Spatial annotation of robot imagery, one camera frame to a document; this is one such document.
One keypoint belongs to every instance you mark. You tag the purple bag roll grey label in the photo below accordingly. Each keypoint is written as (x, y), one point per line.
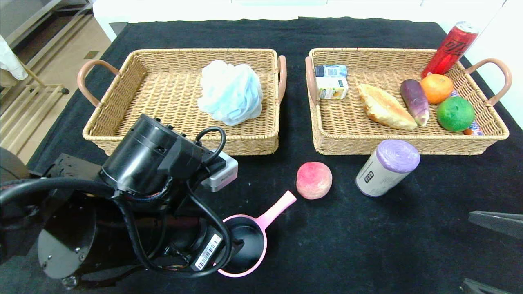
(384, 171)

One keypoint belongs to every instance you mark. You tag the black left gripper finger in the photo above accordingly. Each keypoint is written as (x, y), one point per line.
(236, 248)

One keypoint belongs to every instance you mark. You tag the golden striped croissant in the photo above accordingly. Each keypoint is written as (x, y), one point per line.
(386, 108)

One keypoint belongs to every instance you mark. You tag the grey metal shelf frame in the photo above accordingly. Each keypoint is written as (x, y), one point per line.
(36, 20)

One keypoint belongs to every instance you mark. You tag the purple eggplant with green stem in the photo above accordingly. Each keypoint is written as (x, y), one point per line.
(414, 100)

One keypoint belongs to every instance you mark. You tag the light blue mesh bath loofah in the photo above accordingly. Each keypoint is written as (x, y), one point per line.
(231, 94)

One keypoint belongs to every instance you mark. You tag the black table cloth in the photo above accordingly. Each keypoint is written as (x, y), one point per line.
(367, 245)

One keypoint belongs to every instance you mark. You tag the green round citrus fruit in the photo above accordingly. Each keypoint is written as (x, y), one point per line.
(455, 114)

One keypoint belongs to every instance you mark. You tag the dark blue drink carton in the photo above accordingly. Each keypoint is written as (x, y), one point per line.
(331, 71)

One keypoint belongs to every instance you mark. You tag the wooden rack on castors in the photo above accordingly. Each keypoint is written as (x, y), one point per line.
(45, 86)

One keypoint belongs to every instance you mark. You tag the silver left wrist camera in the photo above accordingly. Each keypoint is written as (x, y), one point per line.
(222, 173)

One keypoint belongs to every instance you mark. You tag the white yellow juice box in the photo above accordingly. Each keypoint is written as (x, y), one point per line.
(331, 88)

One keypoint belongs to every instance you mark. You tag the colourful snack packet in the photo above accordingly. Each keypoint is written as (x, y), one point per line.
(474, 130)

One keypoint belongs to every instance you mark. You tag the white furniture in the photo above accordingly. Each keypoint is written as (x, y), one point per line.
(114, 12)

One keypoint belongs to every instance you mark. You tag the white hanging cloth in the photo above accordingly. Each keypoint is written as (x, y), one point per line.
(10, 61)

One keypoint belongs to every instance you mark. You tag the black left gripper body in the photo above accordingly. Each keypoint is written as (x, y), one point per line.
(208, 252)

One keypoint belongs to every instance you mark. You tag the pink red peach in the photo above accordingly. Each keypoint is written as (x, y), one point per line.
(314, 181)

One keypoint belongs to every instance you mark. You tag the red soda can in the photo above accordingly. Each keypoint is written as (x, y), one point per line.
(449, 49)

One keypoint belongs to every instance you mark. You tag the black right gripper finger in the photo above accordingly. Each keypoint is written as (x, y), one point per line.
(498, 223)
(482, 288)

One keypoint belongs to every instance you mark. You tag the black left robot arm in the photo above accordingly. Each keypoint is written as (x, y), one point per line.
(143, 155)

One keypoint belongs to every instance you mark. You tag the pink saucepan with dark inside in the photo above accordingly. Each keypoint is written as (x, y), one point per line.
(278, 206)

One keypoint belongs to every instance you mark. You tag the orange fruit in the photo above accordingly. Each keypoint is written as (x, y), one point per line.
(438, 88)

